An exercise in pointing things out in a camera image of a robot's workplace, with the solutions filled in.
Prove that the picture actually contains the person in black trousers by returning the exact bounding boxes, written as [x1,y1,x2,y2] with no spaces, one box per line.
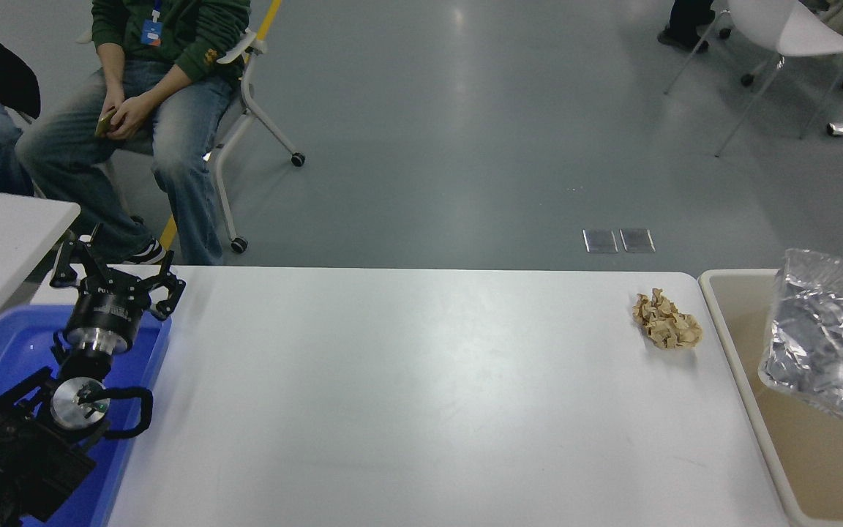
[659,0,716,53]

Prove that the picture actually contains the blue lanyard with badge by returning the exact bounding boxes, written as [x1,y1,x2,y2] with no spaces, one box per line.
[140,0,165,48]

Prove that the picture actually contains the seated person's right hand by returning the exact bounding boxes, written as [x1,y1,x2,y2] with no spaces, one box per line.
[97,88,127,122]

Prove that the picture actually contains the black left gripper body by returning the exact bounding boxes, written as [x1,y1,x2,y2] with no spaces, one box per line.
[65,285,146,346]

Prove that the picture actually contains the foil tray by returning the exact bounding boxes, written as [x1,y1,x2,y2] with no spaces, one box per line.
[758,247,843,434]

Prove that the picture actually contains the seated person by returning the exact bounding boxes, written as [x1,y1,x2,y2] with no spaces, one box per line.
[15,0,252,266]

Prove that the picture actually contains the large pale plastic bin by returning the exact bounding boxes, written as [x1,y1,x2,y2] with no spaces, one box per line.
[698,269,843,527]

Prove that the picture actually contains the blue plastic tray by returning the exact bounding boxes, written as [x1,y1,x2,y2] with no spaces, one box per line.
[0,304,173,527]

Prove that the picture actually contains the grey wheeled office chair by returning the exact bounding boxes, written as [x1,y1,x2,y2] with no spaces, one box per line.
[78,28,307,254]

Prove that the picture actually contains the tan paper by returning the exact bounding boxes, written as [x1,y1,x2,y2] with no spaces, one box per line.
[632,288,705,350]

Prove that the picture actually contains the white shell chair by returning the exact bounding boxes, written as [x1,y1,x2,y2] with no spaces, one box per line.
[664,0,843,158]

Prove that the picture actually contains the seated person's left hand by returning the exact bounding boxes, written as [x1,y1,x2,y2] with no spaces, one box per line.
[108,95,153,141]

